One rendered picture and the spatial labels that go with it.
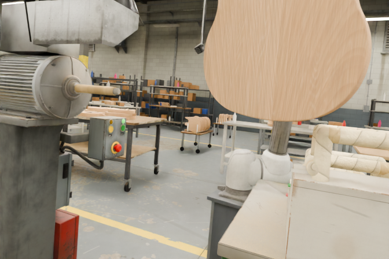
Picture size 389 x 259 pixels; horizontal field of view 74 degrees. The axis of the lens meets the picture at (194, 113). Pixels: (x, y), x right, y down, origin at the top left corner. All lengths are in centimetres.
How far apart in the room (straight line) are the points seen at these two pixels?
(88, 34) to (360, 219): 82
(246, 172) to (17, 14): 130
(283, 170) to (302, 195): 99
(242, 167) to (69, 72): 99
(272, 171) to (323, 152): 99
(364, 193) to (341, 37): 29
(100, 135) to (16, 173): 35
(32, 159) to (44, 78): 37
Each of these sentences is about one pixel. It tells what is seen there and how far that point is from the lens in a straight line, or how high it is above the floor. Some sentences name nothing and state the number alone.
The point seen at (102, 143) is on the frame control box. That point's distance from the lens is 130.
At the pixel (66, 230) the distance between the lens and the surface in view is 150.
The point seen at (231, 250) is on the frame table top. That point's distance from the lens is 65.
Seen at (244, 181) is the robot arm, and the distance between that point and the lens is 153.
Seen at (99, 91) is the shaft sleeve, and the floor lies 125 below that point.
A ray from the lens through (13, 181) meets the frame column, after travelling 127.
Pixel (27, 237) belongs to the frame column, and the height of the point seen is 61.
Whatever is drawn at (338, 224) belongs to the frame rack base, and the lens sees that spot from 61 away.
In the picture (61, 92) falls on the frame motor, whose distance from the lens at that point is 111.
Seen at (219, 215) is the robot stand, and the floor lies 60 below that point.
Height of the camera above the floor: 124
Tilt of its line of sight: 3 degrees down
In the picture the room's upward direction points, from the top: 5 degrees clockwise
